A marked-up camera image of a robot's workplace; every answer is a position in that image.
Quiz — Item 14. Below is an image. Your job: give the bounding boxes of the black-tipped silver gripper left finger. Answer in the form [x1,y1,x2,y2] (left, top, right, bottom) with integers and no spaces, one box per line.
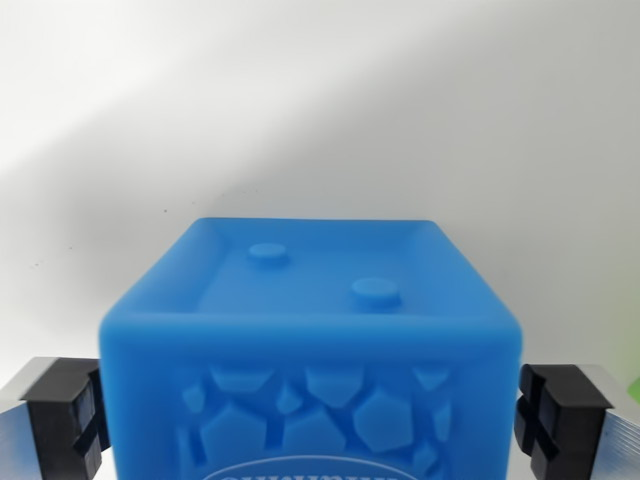
[0,355,109,480]

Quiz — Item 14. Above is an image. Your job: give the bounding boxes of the blue embossed cube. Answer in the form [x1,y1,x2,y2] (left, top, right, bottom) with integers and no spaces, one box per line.
[98,216,523,480]

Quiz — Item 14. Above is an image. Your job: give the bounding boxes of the black-tipped silver gripper right finger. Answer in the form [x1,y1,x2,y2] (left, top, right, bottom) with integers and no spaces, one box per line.
[514,363,640,480]

